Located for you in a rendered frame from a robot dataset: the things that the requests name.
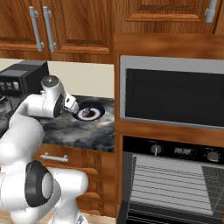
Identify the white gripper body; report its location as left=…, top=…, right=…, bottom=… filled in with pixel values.
left=64, top=94, right=81, bottom=116

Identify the blue and white plate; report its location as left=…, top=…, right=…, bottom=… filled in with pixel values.
left=73, top=100, right=106, bottom=123

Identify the grey oven knob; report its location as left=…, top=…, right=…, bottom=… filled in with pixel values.
left=206, top=150, right=221, bottom=164
left=150, top=143, right=163, bottom=157

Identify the silver and black microwave oven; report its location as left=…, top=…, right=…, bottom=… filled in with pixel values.
left=119, top=54, right=224, bottom=131

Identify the black oven door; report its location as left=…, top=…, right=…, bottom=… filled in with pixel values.
left=115, top=200, right=224, bottom=224

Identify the dark mesh oven tray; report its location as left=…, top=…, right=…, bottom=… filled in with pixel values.
left=200, top=164, right=224, bottom=214

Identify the black coffee machine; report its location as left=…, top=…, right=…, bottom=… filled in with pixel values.
left=0, top=59, right=51, bottom=103

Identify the wooden drawer front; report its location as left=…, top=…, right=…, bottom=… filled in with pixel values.
left=34, top=143, right=116, bottom=178

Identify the wooden cupboard door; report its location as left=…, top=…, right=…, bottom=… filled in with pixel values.
left=113, top=0, right=217, bottom=33
left=40, top=0, right=115, bottom=56
left=76, top=174, right=117, bottom=219
left=0, top=0, right=42, bottom=53

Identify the wooden lower cupboard door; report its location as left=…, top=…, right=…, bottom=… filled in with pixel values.
left=76, top=174, right=117, bottom=219

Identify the wooden appliance housing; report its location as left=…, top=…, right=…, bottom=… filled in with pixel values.
left=113, top=31, right=224, bottom=218

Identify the grey drawer handle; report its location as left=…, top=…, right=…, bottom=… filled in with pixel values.
left=39, top=152, right=69, bottom=164

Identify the grey cupboard handle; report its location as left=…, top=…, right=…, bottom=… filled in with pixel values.
left=42, top=5, right=57, bottom=53
left=28, top=5, right=45, bottom=53
left=204, top=0, right=219, bottom=25

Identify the grey wire oven rack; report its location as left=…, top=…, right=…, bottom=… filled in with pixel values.
left=129, top=154, right=224, bottom=217

